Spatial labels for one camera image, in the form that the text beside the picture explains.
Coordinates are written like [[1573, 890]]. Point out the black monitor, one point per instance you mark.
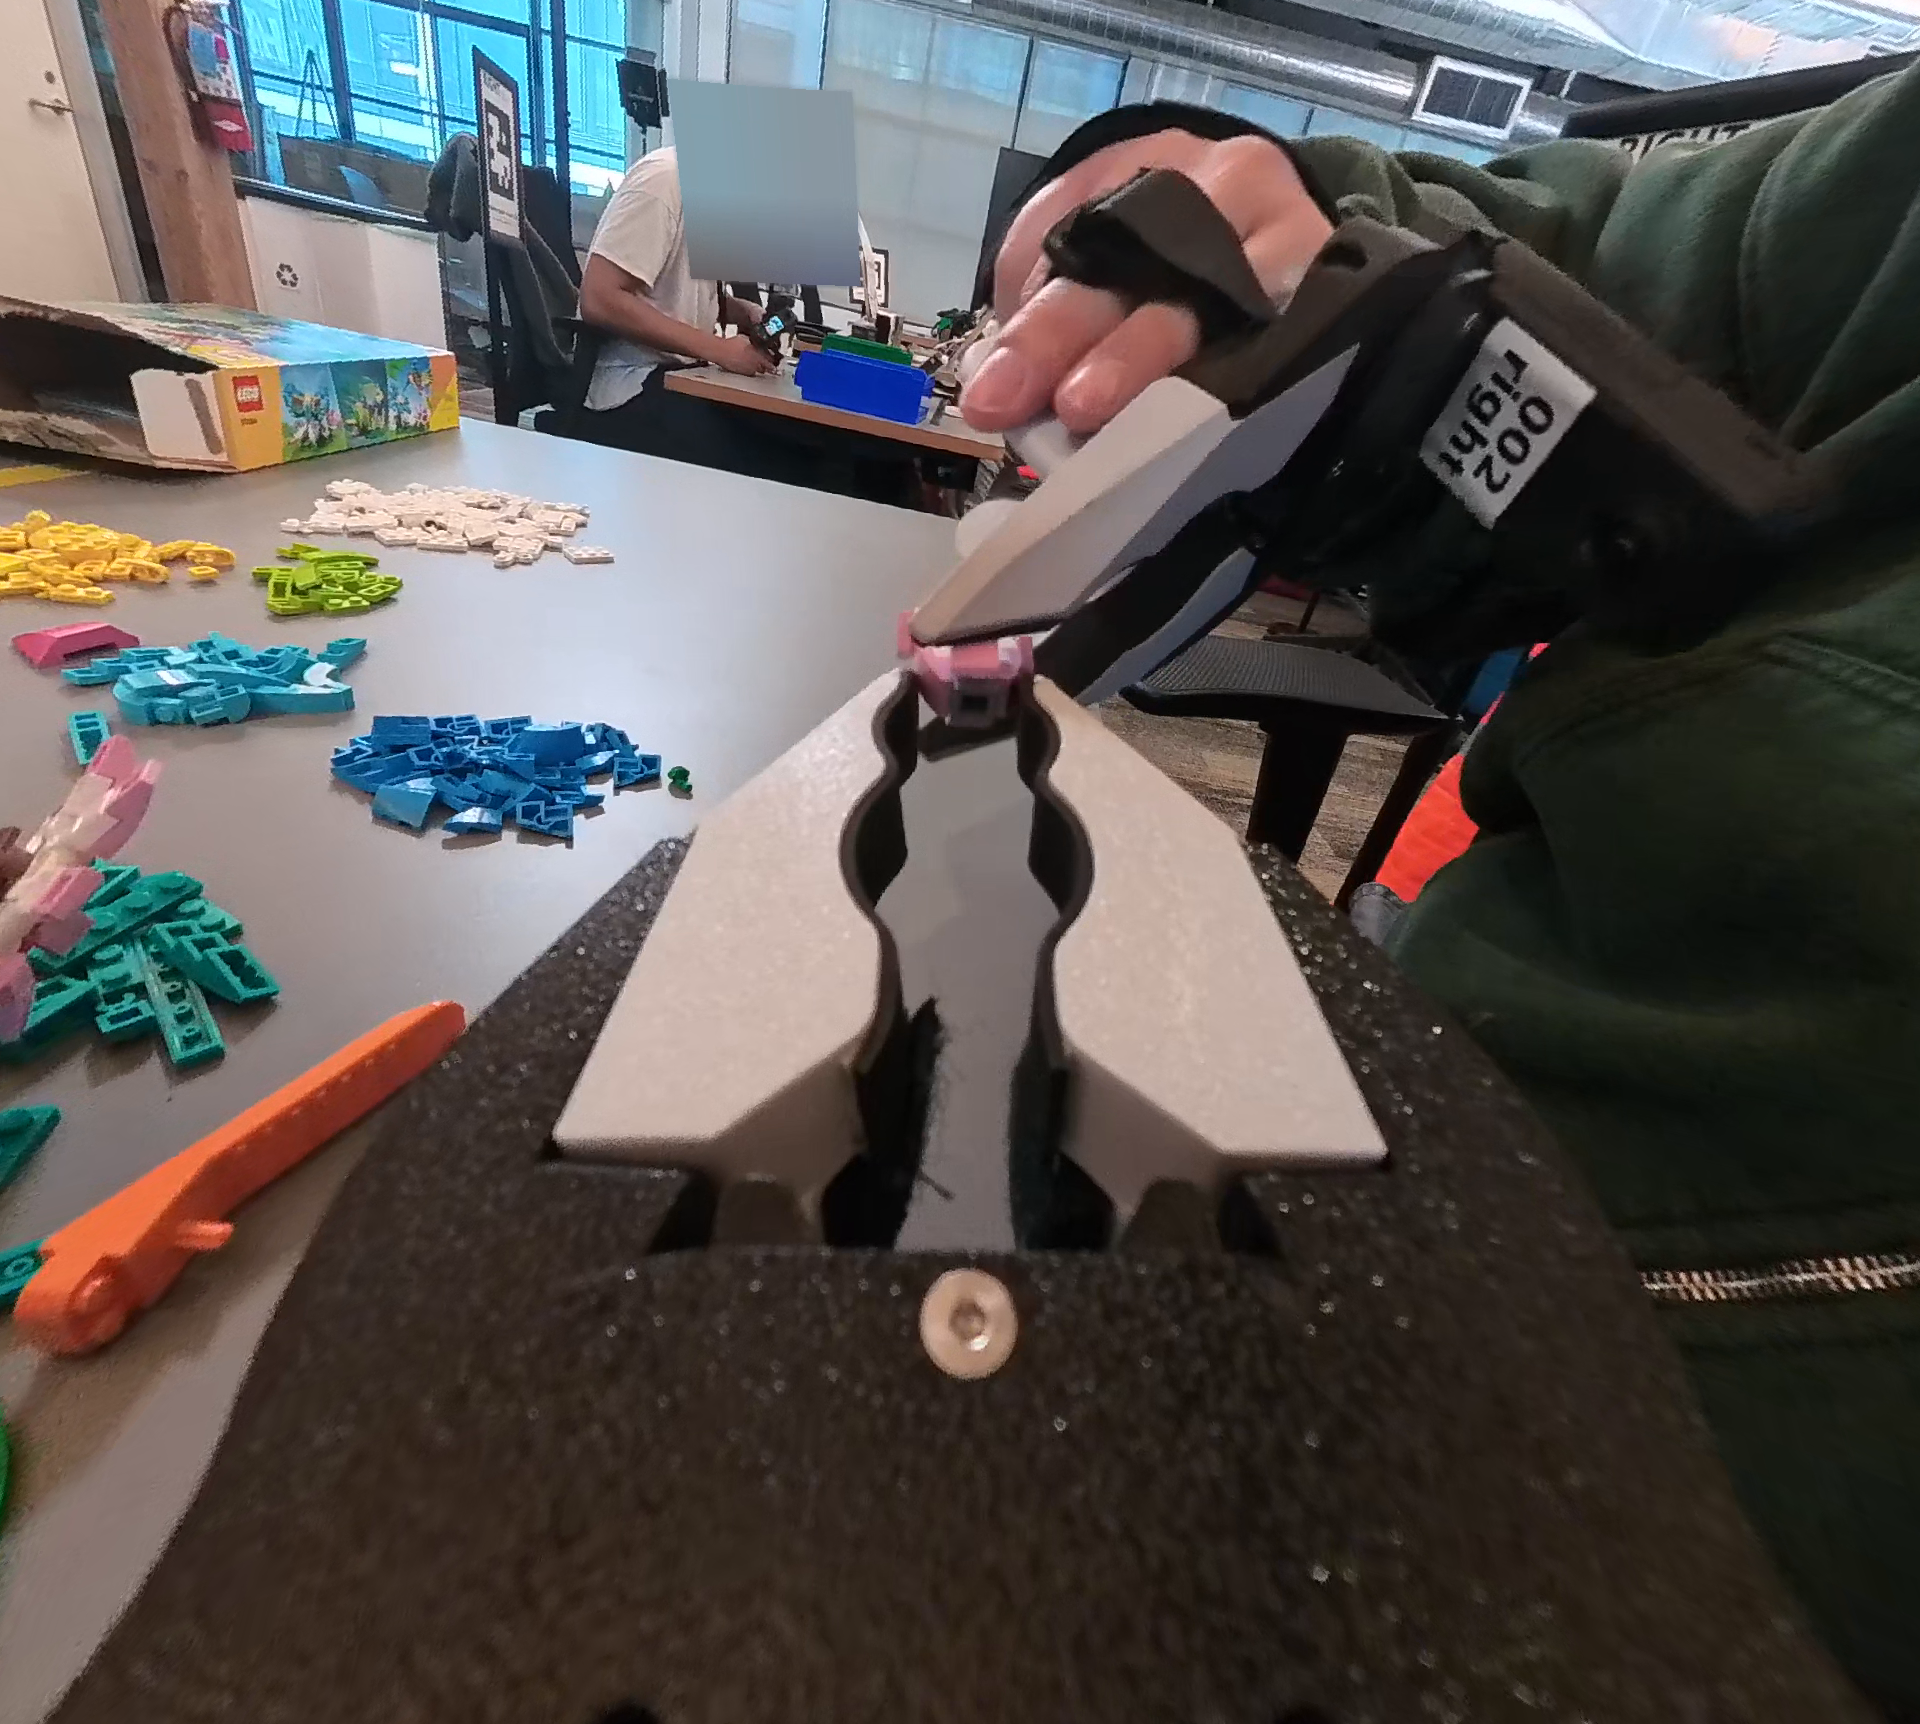
[[1013, 209]]

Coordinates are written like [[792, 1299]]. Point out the pink white lego flower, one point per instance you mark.
[[83, 824]]

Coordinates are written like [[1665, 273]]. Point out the white air vent grille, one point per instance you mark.
[[1473, 97]]

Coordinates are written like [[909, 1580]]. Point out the person's right hand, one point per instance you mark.
[[1110, 362]]

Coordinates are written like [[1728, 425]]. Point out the lego set cardboard box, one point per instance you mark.
[[301, 397]]

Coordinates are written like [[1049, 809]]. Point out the pile of teal lego bricks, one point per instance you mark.
[[165, 958]]

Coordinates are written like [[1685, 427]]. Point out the pink lego flower piece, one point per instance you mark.
[[968, 676]]

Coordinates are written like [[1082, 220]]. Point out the white door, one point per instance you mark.
[[44, 149]]

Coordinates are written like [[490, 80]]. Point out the pile of lime lego bricks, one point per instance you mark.
[[322, 580]]

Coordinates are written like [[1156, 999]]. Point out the blue plastic bin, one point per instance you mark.
[[863, 386]]

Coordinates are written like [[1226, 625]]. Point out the pile of white lego bricks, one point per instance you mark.
[[451, 521]]

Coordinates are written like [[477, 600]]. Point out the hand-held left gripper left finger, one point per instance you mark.
[[720, 1004]]

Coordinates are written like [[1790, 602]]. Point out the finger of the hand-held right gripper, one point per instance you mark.
[[1080, 524], [1185, 614]]

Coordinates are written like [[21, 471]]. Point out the wooden pillar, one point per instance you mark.
[[129, 104]]

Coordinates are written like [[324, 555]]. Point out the black white marker board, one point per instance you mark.
[[498, 149]]

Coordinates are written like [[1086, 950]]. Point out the red fire extinguisher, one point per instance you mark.
[[211, 82]]

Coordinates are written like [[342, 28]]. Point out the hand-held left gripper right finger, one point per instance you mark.
[[1215, 1004]]

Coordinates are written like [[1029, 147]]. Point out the wooden work table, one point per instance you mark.
[[780, 397]]

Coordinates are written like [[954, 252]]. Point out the orange brick separator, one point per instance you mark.
[[271, 1138]]

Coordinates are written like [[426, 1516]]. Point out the person's right forearm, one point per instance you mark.
[[1725, 284]]

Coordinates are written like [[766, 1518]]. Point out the orange red panel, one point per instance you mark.
[[1441, 839]]

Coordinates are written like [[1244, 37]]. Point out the black mesh office chair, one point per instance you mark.
[[1274, 674]]

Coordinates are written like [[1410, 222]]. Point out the pile of light blue lego bricks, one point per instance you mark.
[[211, 689]]

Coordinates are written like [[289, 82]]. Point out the pile of yellow lego bricks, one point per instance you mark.
[[91, 555]]

